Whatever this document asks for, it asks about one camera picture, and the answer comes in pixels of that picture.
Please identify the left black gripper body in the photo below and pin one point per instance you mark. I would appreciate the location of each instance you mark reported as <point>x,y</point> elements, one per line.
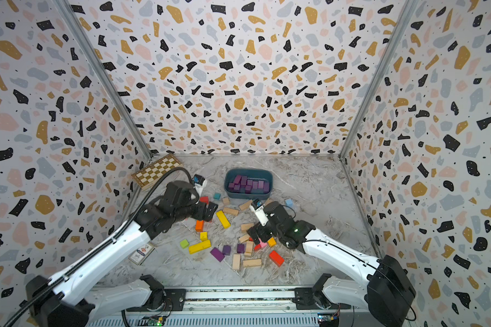
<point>198,210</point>

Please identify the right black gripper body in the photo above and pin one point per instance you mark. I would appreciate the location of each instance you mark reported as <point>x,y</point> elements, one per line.
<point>266,231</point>

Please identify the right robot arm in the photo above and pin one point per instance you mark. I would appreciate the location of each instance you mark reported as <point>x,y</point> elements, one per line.
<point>379,285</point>

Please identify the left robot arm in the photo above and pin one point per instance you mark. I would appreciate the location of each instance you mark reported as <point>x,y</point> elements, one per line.
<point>67,298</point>

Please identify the teal plastic storage bin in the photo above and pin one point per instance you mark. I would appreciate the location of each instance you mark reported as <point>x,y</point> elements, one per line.
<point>248,183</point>

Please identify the red arch block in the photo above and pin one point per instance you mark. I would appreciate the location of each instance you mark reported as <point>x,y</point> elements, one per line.
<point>203,199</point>

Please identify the orange block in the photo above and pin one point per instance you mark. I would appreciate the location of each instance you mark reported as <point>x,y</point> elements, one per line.
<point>199,227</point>

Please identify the amber yellow long block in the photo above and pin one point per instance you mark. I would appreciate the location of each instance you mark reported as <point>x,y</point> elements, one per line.
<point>271,242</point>

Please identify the natural wood short bar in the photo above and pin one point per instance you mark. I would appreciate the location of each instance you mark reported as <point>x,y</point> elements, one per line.
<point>230,211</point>

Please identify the red rectangular block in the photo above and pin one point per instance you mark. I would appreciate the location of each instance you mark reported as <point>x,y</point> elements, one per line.
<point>276,258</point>

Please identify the light blue block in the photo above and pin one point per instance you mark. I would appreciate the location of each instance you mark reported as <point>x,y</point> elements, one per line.
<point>289,202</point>

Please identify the green small block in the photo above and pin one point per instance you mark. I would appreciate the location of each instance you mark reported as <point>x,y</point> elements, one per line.
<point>184,244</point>

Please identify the yellow flat block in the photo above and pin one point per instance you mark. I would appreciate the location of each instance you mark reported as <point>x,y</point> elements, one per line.
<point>199,247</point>

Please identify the natural wood thick block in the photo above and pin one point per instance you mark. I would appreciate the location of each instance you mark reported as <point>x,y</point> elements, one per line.
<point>246,226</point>

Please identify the purple little cube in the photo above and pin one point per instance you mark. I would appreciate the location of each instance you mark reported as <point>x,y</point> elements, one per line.
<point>226,250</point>

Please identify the natural wood upright block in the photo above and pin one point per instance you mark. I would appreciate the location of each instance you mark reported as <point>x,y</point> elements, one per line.
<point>236,264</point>

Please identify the wooden chessboard box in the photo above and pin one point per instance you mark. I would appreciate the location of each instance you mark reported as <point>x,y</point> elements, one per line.
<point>148,176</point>

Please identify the playing card box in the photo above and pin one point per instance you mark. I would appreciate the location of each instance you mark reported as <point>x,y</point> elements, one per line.
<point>141,254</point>

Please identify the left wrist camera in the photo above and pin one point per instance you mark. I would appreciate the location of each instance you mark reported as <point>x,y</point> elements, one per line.
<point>199,183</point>

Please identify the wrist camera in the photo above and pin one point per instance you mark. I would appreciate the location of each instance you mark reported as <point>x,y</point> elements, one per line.
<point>199,183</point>
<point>258,209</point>

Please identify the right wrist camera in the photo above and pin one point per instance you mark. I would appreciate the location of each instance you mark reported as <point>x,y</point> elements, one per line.
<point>258,209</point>

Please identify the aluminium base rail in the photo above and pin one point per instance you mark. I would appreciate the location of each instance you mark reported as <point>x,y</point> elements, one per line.
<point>241,306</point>

